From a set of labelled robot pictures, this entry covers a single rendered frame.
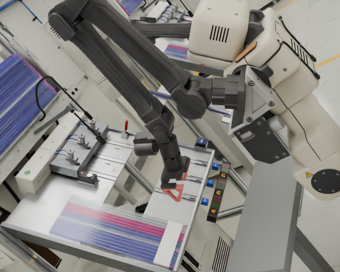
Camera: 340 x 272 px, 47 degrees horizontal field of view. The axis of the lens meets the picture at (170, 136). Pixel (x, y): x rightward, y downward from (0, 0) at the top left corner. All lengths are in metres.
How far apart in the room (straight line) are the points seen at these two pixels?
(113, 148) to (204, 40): 0.98
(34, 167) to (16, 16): 2.72
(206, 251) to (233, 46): 1.34
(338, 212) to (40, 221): 1.50
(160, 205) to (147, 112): 0.69
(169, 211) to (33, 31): 3.03
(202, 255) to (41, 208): 0.88
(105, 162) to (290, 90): 0.99
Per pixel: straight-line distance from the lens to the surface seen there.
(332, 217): 2.30
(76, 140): 1.88
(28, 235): 1.65
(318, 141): 1.23
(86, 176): 1.74
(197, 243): 2.13
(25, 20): 4.35
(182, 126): 2.87
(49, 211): 1.71
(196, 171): 1.82
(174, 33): 1.50
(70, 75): 4.29
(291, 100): 1.19
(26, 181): 1.75
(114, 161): 1.86
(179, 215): 1.65
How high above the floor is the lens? 1.56
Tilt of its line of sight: 20 degrees down
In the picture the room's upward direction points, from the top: 42 degrees counter-clockwise
